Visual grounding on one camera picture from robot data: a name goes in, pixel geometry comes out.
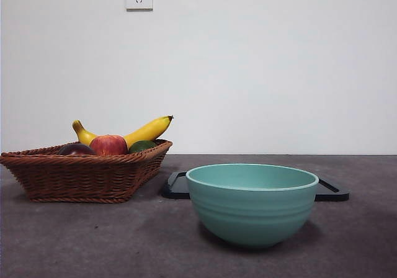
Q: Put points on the red apple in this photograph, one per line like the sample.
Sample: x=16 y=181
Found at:
x=108 y=145

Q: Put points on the teal ribbed bowl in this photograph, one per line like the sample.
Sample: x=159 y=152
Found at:
x=252 y=216

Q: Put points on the green round fruit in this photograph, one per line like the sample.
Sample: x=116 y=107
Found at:
x=141 y=146

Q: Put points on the yellow banana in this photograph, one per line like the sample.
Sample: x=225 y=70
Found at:
x=145 y=132

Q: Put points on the brown wicker basket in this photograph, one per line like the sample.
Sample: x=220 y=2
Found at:
x=77 y=178

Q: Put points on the black rectangular tray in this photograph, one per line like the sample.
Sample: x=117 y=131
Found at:
x=175 y=188

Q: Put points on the dark purple plum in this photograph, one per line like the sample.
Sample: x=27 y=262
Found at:
x=76 y=149

